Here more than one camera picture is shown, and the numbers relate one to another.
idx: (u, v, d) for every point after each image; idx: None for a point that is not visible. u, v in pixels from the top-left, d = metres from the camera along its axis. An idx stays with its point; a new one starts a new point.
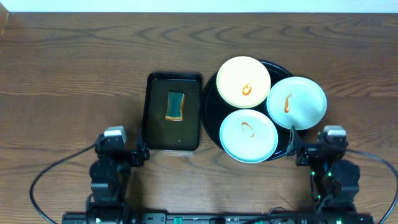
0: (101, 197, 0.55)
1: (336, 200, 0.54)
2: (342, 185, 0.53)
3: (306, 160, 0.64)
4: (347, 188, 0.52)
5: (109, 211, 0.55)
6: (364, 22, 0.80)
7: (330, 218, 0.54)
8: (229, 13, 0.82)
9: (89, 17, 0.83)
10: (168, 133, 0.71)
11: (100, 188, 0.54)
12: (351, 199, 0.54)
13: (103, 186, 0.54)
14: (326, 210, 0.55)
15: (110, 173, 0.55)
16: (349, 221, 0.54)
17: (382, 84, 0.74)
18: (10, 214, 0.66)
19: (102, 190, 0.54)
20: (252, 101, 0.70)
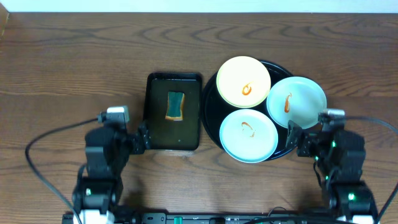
0: (92, 168, 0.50)
1: (344, 170, 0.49)
2: (346, 151, 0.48)
3: (307, 147, 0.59)
4: (352, 154, 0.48)
5: (100, 183, 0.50)
6: (364, 22, 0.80)
7: (341, 192, 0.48)
8: (229, 13, 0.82)
9: (89, 17, 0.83)
10: (169, 133, 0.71)
11: (94, 153, 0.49)
12: (360, 168, 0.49)
13: (97, 151, 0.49)
14: (336, 185, 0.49)
15: (109, 141, 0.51)
16: (362, 195, 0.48)
17: (382, 84, 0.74)
18: (10, 214, 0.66)
19: (96, 158, 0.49)
20: (252, 100, 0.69)
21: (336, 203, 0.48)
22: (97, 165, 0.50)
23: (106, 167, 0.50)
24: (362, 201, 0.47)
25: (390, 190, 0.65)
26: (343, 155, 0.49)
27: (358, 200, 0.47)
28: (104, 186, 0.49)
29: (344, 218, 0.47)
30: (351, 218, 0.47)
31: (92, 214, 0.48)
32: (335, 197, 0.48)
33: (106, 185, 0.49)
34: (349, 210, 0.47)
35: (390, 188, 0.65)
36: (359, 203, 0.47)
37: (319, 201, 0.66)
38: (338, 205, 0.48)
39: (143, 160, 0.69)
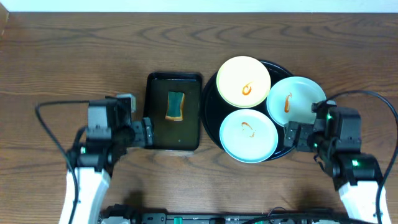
0: (92, 129, 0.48)
1: (343, 137, 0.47)
2: (341, 115, 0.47)
3: (305, 139, 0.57)
4: (348, 119, 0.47)
5: (97, 144, 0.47)
6: (365, 22, 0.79)
7: (343, 158, 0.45)
8: (229, 12, 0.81)
9: (89, 17, 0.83)
10: (169, 133, 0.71)
11: (96, 112, 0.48)
12: (358, 135, 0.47)
13: (100, 109, 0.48)
14: (337, 154, 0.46)
15: (112, 104, 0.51)
16: (366, 161, 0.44)
17: (382, 84, 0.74)
18: (11, 214, 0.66)
19: (97, 116, 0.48)
20: (252, 101, 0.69)
21: (339, 172, 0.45)
22: (97, 126, 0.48)
23: (106, 128, 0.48)
24: (367, 168, 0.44)
25: (388, 190, 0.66)
26: (339, 121, 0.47)
27: (362, 165, 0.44)
28: (102, 146, 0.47)
29: (348, 184, 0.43)
30: (355, 183, 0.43)
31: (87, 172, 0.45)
32: (337, 165, 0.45)
33: (106, 145, 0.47)
34: (354, 175, 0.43)
35: (388, 188, 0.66)
36: (364, 168, 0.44)
37: (318, 201, 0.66)
38: (342, 172, 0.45)
39: (143, 160, 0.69)
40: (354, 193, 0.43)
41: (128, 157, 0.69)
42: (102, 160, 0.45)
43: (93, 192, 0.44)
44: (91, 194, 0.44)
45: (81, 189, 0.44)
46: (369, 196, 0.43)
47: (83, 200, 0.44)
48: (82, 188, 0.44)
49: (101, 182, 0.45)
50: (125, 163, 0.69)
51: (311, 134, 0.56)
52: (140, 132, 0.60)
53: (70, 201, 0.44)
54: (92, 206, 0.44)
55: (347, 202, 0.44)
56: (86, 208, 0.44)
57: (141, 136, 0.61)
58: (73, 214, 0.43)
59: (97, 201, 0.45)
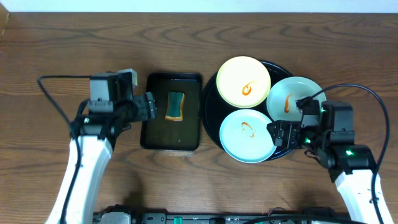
0: (94, 102, 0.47)
1: (337, 130, 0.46)
2: (334, 108, 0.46)
3: (294, 136, 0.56)
4: (341, 110, 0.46)
5: (100, 116, 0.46)
6: (365, 22, 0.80)
7: (337, 149, 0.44)
8: (229, 13, 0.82)
9: (89, 17, 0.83)
10: (169, 133, 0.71)
11: (98, 83, 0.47)
12: (351, 127, 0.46)
13: (102, 80, 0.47)
14: (331, 145, 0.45)
15: (114, 78, 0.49)
16: (360, 152, 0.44)
17: (382, 84, 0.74)
18: (10, 215, 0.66)
19: (99, 89, 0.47)
20: (252, 101, 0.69)
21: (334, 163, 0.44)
22: (100, 99, 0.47)
23: (108, 101, 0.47)
24: (361, 158, 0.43)
25: (388, 190, 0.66)
26: (332, 114, 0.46)
27: (356, 155, 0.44)
28: (104, 119, 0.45)
29: (344, 174, 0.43)
30: (350, 173, 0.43)
31: (91, 140, 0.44)
32: (333, 157, 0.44)
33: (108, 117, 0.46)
34: (348, 165, 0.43)
35: (387, 188, 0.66)
36: (357, 159, 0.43)
37: (318, 201, 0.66)
38: (337, 163, 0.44)
39: (143, 160, 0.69)
40: (350, 181, 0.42)
41: (128, 157, 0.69)
42: (106, 129, 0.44)
43: (96, 159, 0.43)
44: (92, 161, 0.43)
45: (84, 155, 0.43)
46: (365, 184, 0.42)
47: (85, 165, 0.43)
48: (84, 154, 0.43)
49: (104, 150, 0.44)
50: (125, 163, 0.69)
51: (299, 131, 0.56)
52: (142, 106, 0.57)
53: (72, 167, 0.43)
54: (93, 173, 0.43)
55: (344, 191, 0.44)
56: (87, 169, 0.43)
57: (144, 112, 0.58)
58: (75, 179, 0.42)
59: (101, 163, 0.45)
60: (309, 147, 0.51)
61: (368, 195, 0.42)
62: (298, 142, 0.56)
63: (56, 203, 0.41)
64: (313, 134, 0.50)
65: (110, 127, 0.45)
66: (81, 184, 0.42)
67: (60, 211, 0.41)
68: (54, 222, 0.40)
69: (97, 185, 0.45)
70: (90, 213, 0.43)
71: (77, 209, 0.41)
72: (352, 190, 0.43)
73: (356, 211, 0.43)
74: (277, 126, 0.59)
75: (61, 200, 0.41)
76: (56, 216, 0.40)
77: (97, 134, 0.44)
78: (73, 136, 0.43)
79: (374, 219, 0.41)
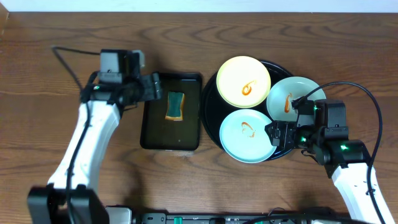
0: (104, 74, 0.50)
1: (331, 126, 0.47)
2: (327, 106, 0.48)
3: (291, 135, 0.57)
4: (334, 107, 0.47)
5: (109, 87, 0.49)
6: (365, 22, 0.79)
7: (332, 144, 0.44)
8: (229, 12, 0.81)
9: (88, 17, 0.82)
10: (169, 133, 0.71)
11: (108, 55, 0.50)
12: (344, 123, 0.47)
13: (112, 53, 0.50)
14: (326, 140, 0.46)
15: (124, 53, 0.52)
16: (354, 146, 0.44)
17: (382, 84, 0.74)
18: (10, 215, 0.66)
19: (109, 62, 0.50)
20: (252, 101, 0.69)
21: (330, 158, 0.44)
22: (109, 71, 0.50)
23: (117, 73, 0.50)
24: (356, 152, 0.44)
25: (388, 190, 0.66)
26: (325, 111, 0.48)
27: (351, 149, 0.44)
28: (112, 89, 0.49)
29: (339, 168, 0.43)
30: (346, 166, 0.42)
31: (100, 106, 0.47)
32: (328, 152, 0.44)
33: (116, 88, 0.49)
34: (343, 158, 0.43)
35: (387, 188, 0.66)
36: (352, 153, 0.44)
37: (318, 201, 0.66)
38: (333, 158, 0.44)
39: (143, 160, 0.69)
40: (346, 174, 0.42)
41: (129, 157, 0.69)
42: (114, 97, 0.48)
43: (104, 121, 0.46)
44: (101, 122, 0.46)
45: (92, 117, 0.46)
46: (361, 177, 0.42)
47: (94, 124, 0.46)
48: (94, 115, 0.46)
49: (111, 114, 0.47)
50: (125, 163, 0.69)
51: (295, 131, 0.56)
52: (148, 86, 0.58)
53: (81, 126, 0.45)
54: (101, 132, 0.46)
55: (341, 186, 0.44)
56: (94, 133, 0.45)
57: (150, 91, 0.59)
58: (84, 135, 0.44)
59: (106, 130, 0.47)
60: (305, 145, 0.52)
61: (364, 186, 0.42)
62: (294, 142, 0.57)
63: (66, 157, 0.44)
64: (309, 132, 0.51)
65: (118, 97, 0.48)
66: (87, 145, 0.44)
67: (68, 163, 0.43)
68: (61, 174, 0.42)
69: (103, 149, 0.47)
70: (95, 173, 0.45)
71: (85, 162, 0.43)
72: (348, 183, 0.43)
73: (354, 205, 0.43)
74: (274, 126, 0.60)
75: (69, 155, 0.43)
76: (64, 169, 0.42)
77: (106, 101, 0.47)
78: (83, 101, 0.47)
79: (371, 211, 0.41)
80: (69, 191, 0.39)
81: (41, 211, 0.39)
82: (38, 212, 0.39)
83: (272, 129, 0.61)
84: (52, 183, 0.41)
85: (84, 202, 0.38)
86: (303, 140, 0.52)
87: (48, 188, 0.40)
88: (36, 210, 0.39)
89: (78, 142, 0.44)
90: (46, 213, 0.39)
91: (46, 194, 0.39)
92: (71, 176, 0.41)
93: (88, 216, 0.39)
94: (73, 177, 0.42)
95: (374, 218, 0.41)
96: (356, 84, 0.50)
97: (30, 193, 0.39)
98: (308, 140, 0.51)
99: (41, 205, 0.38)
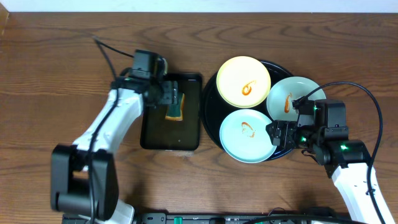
0: (134, 70, 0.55)
1: (330, 126, 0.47)
2: (327, 105, 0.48)
3: (291, 135, 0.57)
4: (334, 107, 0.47)
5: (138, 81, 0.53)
6: (365, 22, 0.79)
7: (332, 144, 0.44)
8: (229, 12, 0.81)
9: (88, 17, 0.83)
10: (169, 133, 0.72)
11: (142, 55, 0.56)
12: (344, 122, 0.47)
13: (147, 53, 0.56)
14: (326, 140, 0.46)
15: (156, 56, 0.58)
16: (354, 146, 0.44)
17: (382, 84, 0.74)
18: (10, 214, 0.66)
19: (140, 60, 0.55)
20: (252, 101, 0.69)
21: (330, 158, 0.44)
22: (140, 68, 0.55)
23: (147, 71, 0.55)
24: (356, 152, 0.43)
25: (388, 190, 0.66)
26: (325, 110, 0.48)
27: (351, 149, 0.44)
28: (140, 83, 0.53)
29: (339, 168, 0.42)
30: (346, 166, 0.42)
31: (129, 93, 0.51)
32: (328, 152, 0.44)
33: (143, 83, 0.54)
34: (343, 158, 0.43)
35: (388, 188, 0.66)
36: (352, 153, 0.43)
37: (318, 201, 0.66)
38: (333, 159, 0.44)
39: (143, 160, 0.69)
40: (346, 175, 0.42)
41: (129, 157, 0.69)
42: (142, 89, 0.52)
43: (130, 104, 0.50)
44: (127, 105, 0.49)
45: (121, 99, 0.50)
46: (361, 177, 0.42)
47: (121, 106, 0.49)
48: (122, 98, 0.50)
49: (137, 101, 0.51)
50: (125, 163, 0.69)
51: (295, 130, 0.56)
52: (168, 91, 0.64)
53: (109, 106, 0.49)
54: (127, 112, 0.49)
55: (341, 186, 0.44)
56: (120, 111, 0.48)
57: (168, 96, 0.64)
58: (111, 112, 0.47)
59: (130, 114, 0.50)
60: (305, 145, 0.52)
61: (364, 187, 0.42)
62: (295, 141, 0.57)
63: (91, 127, 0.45)
64: (309, 132, 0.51)
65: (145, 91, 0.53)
66: (114, 119, 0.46)
67: (92, 131, 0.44)
68: (85, 139, 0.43)
69: (124, 130, 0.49)
70: (115, 147, 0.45)
71: (109, 132, 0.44)
72: (349, 183, 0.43)
73: (354, 204, 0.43)
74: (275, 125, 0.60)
75: (96, 125, 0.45)
76: (89, 134, 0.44)
77: (134, 90, 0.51)
78: (114, 87, 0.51)
79: (371, 211, 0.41)
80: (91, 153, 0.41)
81: (62, 168, 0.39)
82: (59, 169, 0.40)
83: (272, 129, 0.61)
84: (76, 144, 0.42)
85: (104, 164, 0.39)
86: (303, 140, 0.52)
87: (72, 147, 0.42)
88: (56, 167, 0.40)
89: (106, 117, 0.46)
90: (66, 172, 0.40)
91: (69, 152, 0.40)
92: (94, 141, 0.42)
93: (106, 180, 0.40)
94: (96, 142, 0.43)
95: (373, 218, 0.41)
96: (356, 84, 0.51)
97: (55, 150, 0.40)
98: (308, 140, 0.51)
99: (64, 162, 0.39)
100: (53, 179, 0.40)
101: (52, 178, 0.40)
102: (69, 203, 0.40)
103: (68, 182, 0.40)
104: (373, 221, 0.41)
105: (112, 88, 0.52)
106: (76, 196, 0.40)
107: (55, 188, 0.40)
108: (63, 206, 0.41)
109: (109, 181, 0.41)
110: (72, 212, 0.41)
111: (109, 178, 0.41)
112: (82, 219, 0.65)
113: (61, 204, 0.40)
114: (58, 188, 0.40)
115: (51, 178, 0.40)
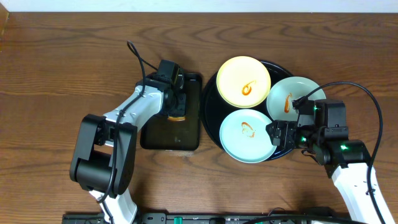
0: (158, 76, 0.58)
1: (330, 126, 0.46)
2: (327, 106, 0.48)
3: (291, 135, 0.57)
4: (334, 107, 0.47)
5: (160, 83, 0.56)
6: (365, 22, 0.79)
7: (332, 144, 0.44)
8: (229, 12, 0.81)
9: (88, 17, 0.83)
10: (169, 133, 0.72)
11: (167, 64, 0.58)
12: (344, 123, 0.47)
13: (171, 63, 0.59)
14: (326, 140, 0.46)
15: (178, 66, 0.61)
16: (354, 146, 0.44)
17: (382, 84, 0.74)
18: (10, 214, 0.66)
19: (165, 69, 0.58)
20: (252, 100, 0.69)
21: (329, 158, 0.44)
22: (163, 76, 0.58)
23: (169, 78, 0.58)
24: (356, 152, 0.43)
25: (387, 190, 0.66)
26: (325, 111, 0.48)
27: (351, 149, 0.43)
28: (162, 86, 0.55)
29: (339, 168, 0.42)
30: (346, 167, 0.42)
31: (153, 88, 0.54)
32: (328, 152, 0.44)
33: (165, 86, 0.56)
34: (343, 158, 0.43)
35: (388, 188, 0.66)
36: (352, 153, 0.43)
37: (318, 201, 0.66)
38: (333, 159, 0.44)
39: (143, 160, 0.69)
40: (346, 175, 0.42)
41: None
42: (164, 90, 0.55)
43: (154, 97, 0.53)
44: (152, 98, 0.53)
45: (146, 92, 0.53)
46: (361, 177, 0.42)
47: (146, 96, 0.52)
48: (148, 90, 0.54)
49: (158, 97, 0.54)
50: None
51: (295, 130, 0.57)
52: (182, 102, 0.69)
53: (135, 95, 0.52)
54: (150, 102, 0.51)
55: (341, 186, 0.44)
56: (145, 102, 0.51)
57: (182, 107, 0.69)
58: (137, 100, 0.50)
59: (152, 108, 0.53)
60: (305, 145, 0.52)
61: (364, 186, 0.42)
62: (294, 141, 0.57)
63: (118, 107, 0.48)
64: (309, 132, 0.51)
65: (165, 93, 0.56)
66: (138, 106, 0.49)
67: (120, 109, 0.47)
68: (113, 113, 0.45)
69: (143, 121, 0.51)
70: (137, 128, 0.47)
71: (134, 114, 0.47)
72: (349, 183, 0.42)
73: (354, 204, 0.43)
74: (275, 125, 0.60)
75: (122, 106, 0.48)
76: (117, 110, 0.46)
77: (158, 88, 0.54)
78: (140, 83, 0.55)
79: (371, 211, 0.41)
80: (118, 125, 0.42)
81: (89, 136, 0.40)
82: (85, 136, 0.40)
83: (272, 129, 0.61)
84: (105, 116, 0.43)
85: (129, 137, 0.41)
86: (303, 140, 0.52)
87: (102, 117, 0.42)
88: (84, 133, 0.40)
89: (132, 101, 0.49)
90: (92, 140, 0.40)
91: (99, 121, 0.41)
92: (122, 116, 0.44)
93: (127, 151, 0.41)
94: (123, 117, 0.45)
95: (373, 217, 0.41)
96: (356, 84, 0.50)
97: (84, 117, 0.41)
98: (308, 140, 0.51)
99: (92, 129, 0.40)
100: (78, 145, 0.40)
101: (78, 144, 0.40)
102: (88, 172, 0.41)
103: (91, 149, 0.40)
104: (373, 220, 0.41)
105: (138, 84, 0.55)
106: (96, 166, 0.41)
107: (78, 154, 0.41)
108: (81, 175, 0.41)
109: (131, 152, 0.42)
110: (89, 182, 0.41)
111: (130, 152, 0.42)
112: (82, 219, 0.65)
113: (80, 172, 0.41)
114: (80, 155, 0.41)
115: (78, 143, 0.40)
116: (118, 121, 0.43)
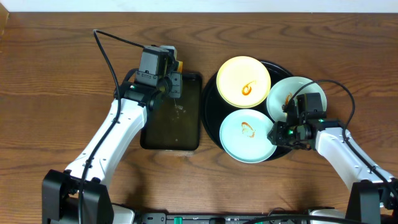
0: (142, 73, 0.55)
1: (310, 111, 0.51)
2: (308, 97, 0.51)
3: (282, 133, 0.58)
4: (312, 96, 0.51)
5: (144, 88, 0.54)
6: (365, 22, 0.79)
7: (312, 122, 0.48)
8: (229, 12, 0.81)
9: (88, 17, 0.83)
10: (168, 133, 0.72)
11: (150, 54, 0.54)
12: (322, 108, 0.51)
13: (154, 52, 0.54)
14: (308, 121, 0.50)
15: (163, 55, 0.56)
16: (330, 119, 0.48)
17: (382, 84, 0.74)
18: (10, 214, 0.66)
19: (148, 63, 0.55)
20: (252, 101, 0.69)
21: (311, 134, 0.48)
22: (147, 72, 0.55)
23: (153, 75, 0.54)
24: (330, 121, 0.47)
25: None
26: (306, 100, 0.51)
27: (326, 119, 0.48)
28: (148, 91, 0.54)
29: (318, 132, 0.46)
30: (323, 129, 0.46)
31: (133, 105, 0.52)
32: (310, 128, 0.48)
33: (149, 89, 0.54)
34: (322, 125, 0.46)
35: None
36: (329, 122, 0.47)
37: (318, 201, 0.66)
38: (313, 133, 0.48)
39: (143, 160, 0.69)
40: (324, 136, 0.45)
41: (128, 157, 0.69)
42: (147, 99, 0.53)
43: (132, 119, 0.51)
44: (129, 120, 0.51)
45: (123, 113, 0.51)
46: (336, 133, 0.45)
47: (122, 121, 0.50)
48: (124, 112, 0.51)
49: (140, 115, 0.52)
50: (124, 163, 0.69)
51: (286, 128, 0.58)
52: (177, 84, 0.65)
53: (110, 121, 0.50)
54: (126, 130, 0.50)
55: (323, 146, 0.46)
56: (121, 129, 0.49)
57: (176, 89, 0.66)
58: (112, 129, 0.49)
59: (132, 130, 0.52)
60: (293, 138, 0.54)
61: (340, 139, 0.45)
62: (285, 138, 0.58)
63: (87, 149, 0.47)
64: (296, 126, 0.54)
65: (149, 101, 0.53)
66: (112, 140, 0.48)
67: (89, 155, 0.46)
68: (81, 163, 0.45)
69: (124, 147, 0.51)
70: (112, 170, 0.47)
71: (104, 157, 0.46)
72: (326, 139, 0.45)
73: (334, 155, 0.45)
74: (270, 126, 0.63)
75: (92, 147, 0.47)
76: (84, 159, 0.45)
77: (138, 102, 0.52)
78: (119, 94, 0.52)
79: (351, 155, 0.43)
80: (83, 182, 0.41)
81: (53, 196, 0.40)
82: (51, 197, 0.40)
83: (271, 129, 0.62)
84: (69, 170, 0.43)
85: (95, 196, 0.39)
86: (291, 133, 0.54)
87: (64, 174, 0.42)
88: (48, 196, 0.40)
89: (104, 135, 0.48)
90: (56, 199, 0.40)
91: (61, 180, 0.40)
92: (89, 168, 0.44)
93: (96, 209, 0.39)
94: (90, 169, 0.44)
95: (351, 157, 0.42)
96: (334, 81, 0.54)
97: (46, 175, 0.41)
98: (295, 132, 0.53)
99: (55, 190, 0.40)
100: (45, 206, 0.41)
101: (44, 206, 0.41)
102: None
103: (58, 209, 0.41)
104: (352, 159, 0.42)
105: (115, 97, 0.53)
106: (69, 219, 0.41)
107: (46, 215, 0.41)
108: None
109: (104, 202, 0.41)
110: None
111: (102, 203, 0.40)
112: None
113: None
114: (50, 216, 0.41)
115: (43, 205, 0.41)
116: (84, 176, 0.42)
